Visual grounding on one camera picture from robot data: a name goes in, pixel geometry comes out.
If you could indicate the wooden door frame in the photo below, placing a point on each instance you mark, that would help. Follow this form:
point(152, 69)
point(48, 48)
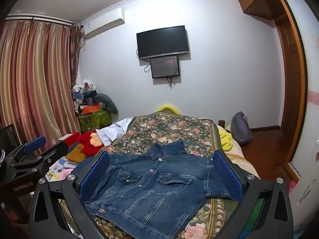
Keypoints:
point(294, 79)

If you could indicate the blue denim jacket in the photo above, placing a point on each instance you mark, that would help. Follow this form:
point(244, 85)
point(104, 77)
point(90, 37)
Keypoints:
point(154, 186)

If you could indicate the pink object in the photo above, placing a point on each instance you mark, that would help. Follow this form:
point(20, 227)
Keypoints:
point(292, 186)

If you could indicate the wooden bed frame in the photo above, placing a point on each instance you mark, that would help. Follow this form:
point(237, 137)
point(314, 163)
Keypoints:
point(221, 124)

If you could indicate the white door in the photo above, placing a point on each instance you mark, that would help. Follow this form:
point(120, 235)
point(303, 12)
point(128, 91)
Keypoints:
point(310, 92)

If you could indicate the striped pink curtain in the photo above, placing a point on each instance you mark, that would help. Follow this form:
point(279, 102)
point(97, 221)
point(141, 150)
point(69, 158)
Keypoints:
point(37, 79)

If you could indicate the floral blanket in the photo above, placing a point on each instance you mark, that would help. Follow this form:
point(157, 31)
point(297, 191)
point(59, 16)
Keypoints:
point(169, 129)

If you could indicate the white air conditioner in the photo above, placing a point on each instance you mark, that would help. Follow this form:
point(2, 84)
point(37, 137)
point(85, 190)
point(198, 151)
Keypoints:
point(103, 23)

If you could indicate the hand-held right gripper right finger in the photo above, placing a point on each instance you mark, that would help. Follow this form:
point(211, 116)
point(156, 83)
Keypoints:
point(228, 176)

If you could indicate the pile of belongings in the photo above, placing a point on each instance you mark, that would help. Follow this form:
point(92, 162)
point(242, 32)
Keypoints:
point(83, 92)

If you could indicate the yellow blanket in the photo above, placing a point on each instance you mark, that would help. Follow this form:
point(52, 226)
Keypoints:
point(225, 137)

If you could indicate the white cloth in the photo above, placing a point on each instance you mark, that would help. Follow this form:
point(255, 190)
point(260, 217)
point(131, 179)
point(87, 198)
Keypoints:
point(112, 130)

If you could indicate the yellow pillow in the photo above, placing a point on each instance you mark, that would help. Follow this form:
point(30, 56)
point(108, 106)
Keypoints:
point(169, 108)

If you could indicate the red plush toy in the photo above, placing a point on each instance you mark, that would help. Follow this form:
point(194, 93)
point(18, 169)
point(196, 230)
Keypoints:
point(86, 143)

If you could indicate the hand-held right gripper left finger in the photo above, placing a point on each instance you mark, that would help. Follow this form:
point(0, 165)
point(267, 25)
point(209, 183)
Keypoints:
point(96, 179)

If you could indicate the grey backpack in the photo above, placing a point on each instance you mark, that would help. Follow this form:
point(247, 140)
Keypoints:
point(240, 130)

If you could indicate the black wall television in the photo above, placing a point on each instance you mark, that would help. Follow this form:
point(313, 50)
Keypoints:
point(162, 42)

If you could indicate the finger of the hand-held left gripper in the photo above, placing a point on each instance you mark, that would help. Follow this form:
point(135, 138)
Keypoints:
point(56, 151)
point(35, 145)

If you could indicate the small black wall monitor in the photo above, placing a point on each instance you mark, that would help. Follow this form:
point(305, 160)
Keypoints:
point(165, 67)

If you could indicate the orange box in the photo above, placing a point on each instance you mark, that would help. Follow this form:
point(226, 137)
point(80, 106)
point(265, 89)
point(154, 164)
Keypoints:
point(91, 109)

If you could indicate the black chair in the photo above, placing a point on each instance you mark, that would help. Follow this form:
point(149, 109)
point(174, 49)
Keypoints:
point(6, 137)

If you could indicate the grey neck pillow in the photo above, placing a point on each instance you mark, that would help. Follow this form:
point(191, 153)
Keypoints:
point(109, 103)

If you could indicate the curtain rod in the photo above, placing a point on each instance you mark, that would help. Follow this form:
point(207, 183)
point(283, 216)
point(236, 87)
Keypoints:
point(42, 20)

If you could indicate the scattered papers and books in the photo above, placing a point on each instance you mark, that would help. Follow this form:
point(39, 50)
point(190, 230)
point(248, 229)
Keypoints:
point(61, 168)

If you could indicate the brown book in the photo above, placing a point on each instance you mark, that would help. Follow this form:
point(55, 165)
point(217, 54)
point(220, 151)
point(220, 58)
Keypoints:
point(76, 153)

